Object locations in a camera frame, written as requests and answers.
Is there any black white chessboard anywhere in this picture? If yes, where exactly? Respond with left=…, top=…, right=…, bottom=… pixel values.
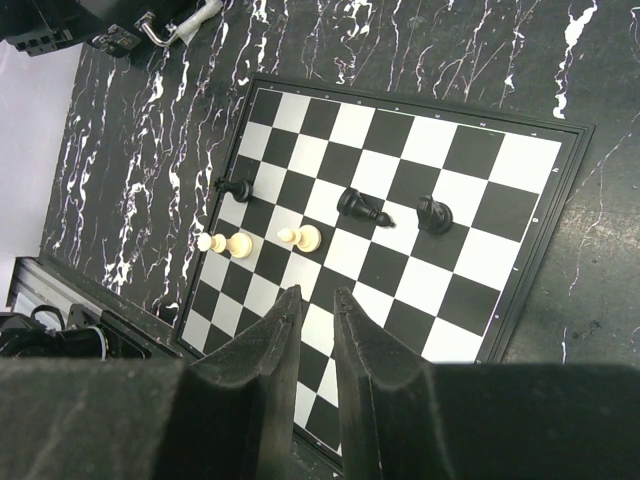
left=177, top=74, right=593, bottom=461

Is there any white bishop chess piece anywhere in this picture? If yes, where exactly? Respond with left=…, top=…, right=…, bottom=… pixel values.
left=277, top=225, right=322, bottom=253

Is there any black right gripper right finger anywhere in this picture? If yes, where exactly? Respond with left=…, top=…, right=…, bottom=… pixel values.
left=334, top=288, right=639, bottom=479

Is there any black marble pattern mat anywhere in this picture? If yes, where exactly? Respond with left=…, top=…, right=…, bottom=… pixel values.
left=41, top=1, right=639, bottom=365

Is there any white king chess piece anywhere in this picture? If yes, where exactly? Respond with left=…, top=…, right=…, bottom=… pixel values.
left=197, top=232, right=253, bottom=258

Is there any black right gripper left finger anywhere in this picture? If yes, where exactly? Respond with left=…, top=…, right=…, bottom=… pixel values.
left=1, top=286, right=302, bottom=479

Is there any aluminium rail frame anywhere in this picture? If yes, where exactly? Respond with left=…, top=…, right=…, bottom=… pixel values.
left=8, top=257, right=66, bottom=331

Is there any black knight chess piece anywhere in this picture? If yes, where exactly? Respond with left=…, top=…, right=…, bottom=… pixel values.
left=416, top=194, right=453, bottom=235

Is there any black aluminium poker case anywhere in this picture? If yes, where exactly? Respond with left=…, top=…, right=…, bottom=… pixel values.
left=1, top=1, right=224, bottom=58

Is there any black queen chess piece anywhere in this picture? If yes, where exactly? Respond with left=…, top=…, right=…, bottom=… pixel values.
left=214, top=177, right=253, bottom=203

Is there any black bishop lying down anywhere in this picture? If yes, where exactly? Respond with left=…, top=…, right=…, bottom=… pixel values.
left=336, top=187, right=396, bottom=228

